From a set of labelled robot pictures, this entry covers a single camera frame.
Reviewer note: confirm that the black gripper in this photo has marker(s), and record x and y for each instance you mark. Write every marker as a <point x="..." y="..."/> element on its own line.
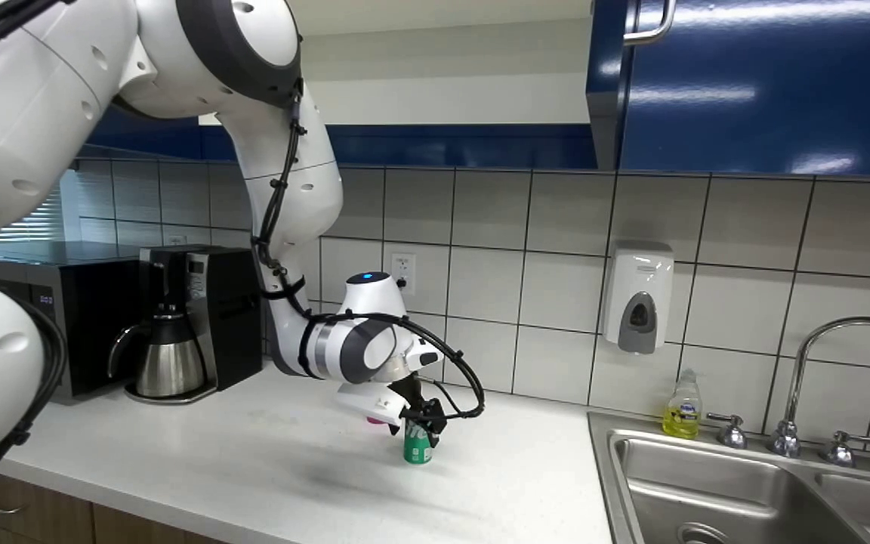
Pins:
<point x="418" y="394"/>

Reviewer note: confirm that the green sprite can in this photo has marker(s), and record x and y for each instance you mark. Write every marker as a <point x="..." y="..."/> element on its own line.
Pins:
<point x="418" y="447"/>

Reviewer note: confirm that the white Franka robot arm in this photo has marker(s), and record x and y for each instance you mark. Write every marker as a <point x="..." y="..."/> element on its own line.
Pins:
<point x="14" y="123"/>

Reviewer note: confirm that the blue cabinet door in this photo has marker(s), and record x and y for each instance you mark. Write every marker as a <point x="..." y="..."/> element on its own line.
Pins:
<point x="779" y="91"/>
<point x="144" y="138"/>

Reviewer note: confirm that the black coffee maker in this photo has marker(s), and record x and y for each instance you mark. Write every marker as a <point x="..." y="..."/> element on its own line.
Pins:
<point x="227" y="311"/>

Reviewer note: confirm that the yellow dish soap bottle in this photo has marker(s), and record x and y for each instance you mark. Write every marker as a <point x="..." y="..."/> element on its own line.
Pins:
<point x="684" y="411"/>

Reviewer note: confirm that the stainless steel carafe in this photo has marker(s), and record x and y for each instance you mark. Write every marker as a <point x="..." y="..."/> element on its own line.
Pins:
<point x="168" y="357"/>

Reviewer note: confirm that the stainless steel double sink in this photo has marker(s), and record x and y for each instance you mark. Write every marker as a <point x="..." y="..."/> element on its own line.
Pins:
<point x="716" y="492"/>

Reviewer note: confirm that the black microwave oven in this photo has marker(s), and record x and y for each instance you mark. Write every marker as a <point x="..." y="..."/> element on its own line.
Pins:
<point x="92" y="320"/>

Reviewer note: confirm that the chrome sink faucet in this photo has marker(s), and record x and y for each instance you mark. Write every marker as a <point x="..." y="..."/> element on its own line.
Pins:
<point x="802" y="363"/>

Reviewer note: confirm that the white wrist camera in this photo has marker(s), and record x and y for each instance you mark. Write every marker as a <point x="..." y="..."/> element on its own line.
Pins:
<point x="385" y="408"/>

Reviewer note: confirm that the white wall outlet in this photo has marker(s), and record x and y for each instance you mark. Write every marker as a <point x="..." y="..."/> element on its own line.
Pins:
<point x="407" y="265"/>

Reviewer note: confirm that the white wall soap dispenser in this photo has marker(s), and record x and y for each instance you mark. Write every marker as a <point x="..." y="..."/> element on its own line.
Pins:
<point x="638" y="296"/>

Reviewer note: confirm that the white interior wall cabinet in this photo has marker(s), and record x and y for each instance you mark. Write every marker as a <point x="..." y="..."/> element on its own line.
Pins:
<point x="445" y="91"/>

